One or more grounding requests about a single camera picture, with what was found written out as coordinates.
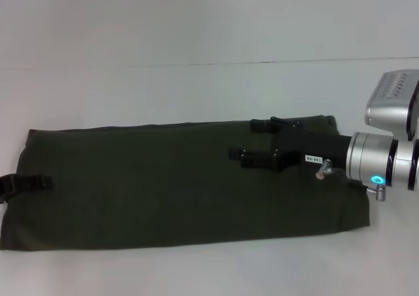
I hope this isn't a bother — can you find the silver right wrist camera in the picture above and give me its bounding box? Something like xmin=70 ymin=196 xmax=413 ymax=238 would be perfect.
xmin=363 ymin=69 xmax=419 ymax=143

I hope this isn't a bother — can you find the right arm cable with plug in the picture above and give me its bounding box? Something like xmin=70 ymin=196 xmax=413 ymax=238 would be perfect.
xmin=348 ymin=181 xmax=388 ymax=203

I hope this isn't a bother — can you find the dark green FREE T-shirt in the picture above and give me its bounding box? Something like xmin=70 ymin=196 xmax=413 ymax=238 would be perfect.
xmin=0 ymin=113 xmax=373 ymax=253

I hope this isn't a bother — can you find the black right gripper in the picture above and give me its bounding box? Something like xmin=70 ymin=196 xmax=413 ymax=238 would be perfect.
xmin=228 ymin=116 xmax=354 ymax=175

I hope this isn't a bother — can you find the silver elbow plug right gripper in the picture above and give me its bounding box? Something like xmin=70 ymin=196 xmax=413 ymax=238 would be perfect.
xmin=314 ymin=158 xmax=333 ymax=181

